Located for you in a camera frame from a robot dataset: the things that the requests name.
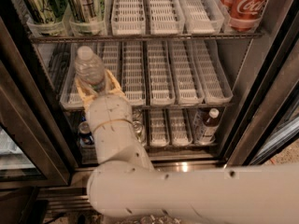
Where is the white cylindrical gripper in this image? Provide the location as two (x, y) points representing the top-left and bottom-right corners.
(75, 69), (132, 133)

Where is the clear plastic water bottle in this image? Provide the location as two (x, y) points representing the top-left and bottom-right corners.
(75, 46), (106, 93)

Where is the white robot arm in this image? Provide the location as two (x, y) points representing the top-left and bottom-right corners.
(76, 71), (299, 224)

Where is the white tray shelf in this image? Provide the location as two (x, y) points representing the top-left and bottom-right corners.
(147, 41), (175, 105)
(179, 0), (224, 35)
(97, 42), (120, 96)
(60, 43), (84, 110)
(192, 40), (233, 105)
(169, 41), (204, 105)
(148, 0), (185, 35)
(111, 0), (146, 35)
(121, 41), (146, 105)

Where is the glass fridge door left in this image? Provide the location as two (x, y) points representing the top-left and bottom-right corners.
(0, 19), (70, 189)

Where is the stainless steel fridge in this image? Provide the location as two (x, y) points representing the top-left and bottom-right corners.
(0, 0), (299, 224)

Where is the brown juice bottle white cap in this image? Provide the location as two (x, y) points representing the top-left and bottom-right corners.
(195, 108), (220, 145)

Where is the fridge door right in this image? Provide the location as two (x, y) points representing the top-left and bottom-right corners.
(221, 0), (299, 167)

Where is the blue Pepsi can front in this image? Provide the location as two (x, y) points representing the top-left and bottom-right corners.
(78, 121), (94, 146)

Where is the silver soda can front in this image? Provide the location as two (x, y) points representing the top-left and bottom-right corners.
(133, 121), (146, 144)

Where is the green striped can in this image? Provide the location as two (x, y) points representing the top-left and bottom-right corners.
(68, 0), (105, 23)

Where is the green can top left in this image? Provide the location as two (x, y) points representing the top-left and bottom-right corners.
(23, 0), (67, 24)

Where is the clear plastic bin on floor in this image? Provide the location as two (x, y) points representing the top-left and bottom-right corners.
(102, 214), (188, 224)

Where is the red Coca-Cola can front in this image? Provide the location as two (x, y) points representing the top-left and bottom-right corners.
(229, 0), (266, 32)

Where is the middle wire shelf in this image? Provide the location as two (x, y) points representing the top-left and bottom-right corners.
(61, 103), (232, 111)

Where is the wire shelf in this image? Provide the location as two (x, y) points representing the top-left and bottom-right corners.
(29, 33), (264, 44)
(61, 103), (232, 111)

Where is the top wire shelf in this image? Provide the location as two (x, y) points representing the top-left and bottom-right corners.
(29, 33), (264, 44)

